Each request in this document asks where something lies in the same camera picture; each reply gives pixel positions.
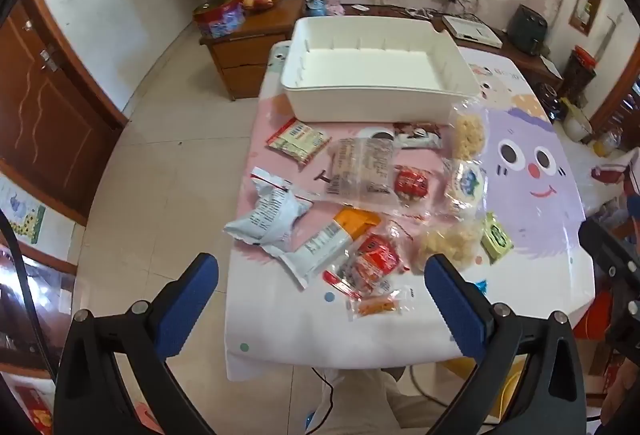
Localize round cake with blue label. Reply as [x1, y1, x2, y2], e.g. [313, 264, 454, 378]
[442, 158, 488, 216]

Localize red candy packet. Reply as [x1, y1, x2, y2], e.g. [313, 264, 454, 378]
[392, 164, 432, 206]

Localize small orange snack packet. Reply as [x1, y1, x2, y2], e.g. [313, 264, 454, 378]
[347, 285, 418, 321]

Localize white bucket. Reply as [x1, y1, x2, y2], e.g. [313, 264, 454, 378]
[562, 107, 594, 144]

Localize red round biscuit tin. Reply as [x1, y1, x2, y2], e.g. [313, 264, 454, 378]
[193, 0, 246, 39]

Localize white flat set-top box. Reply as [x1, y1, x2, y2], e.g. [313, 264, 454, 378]
[442, 15, 503, 48]

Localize white plastic storage bin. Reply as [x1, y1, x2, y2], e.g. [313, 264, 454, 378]
[280, 16, 480, 124]

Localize dark basket with red lid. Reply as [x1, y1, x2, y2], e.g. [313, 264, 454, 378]
[562, 46, 598, 102]

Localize dark green air fryer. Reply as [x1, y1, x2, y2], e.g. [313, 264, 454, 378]
[507, 5, 549, 56]

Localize person's beige trousers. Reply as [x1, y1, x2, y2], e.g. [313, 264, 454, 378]
[320, 367, 438, 435]

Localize brown wooden door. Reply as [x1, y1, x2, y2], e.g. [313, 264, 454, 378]
[0, 0, 127, 226]

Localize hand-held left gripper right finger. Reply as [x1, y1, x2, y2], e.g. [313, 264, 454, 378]
[424, 253, 601, 435]

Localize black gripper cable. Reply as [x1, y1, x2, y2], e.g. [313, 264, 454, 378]
[0, 210, 57, 383]

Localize green pastry packet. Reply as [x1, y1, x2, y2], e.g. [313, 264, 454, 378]
[480, 212, 515, 264]

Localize clear bag of puffed snacks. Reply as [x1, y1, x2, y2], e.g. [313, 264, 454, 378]
[450, 97, 488, 160]

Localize brown and white snack packet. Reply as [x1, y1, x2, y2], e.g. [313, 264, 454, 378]
[392, 122, 443, 150]

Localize white chip bag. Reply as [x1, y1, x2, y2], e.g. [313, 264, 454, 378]
[223, 167, 313, 258]

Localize yellow bottle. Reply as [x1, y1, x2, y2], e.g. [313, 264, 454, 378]
[592, 132, 624, 156]

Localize cartoon monster printed tablecloth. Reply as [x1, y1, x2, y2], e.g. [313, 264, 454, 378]
[223, 40, 598, 381]

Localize dark stacked cooking pot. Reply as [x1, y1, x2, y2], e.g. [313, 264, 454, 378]
[537, 82, 564, 122]

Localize clear bag of yellow crisps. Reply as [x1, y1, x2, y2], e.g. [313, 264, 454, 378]
[415, 215, 486, 271]

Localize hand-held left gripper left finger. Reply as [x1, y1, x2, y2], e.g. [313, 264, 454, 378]
[52, 252, 221, 435]

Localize colourful wall poster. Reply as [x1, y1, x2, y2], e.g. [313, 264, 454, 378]
[0, 180, 47, 244]

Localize yellow-green packet with red border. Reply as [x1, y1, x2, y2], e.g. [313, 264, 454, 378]
[265, 117, 332, 166]

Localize clear packet with red label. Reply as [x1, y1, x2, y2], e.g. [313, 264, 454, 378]
[322, 220, 416, 301]

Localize white and orange snack packet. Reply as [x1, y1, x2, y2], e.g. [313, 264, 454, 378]
[277, 209, 381, 288]

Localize clear biscuit packet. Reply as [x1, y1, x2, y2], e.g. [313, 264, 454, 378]
[325, 137, 396, 203]

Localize wooden television cabinet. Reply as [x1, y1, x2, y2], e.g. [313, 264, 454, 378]
[200, 0, 566, 100]

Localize person's right hand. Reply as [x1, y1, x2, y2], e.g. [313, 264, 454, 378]
[600, 355, 640, 427]

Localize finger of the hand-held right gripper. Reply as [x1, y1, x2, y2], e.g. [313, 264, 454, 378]
[578, 217, 632, 278]

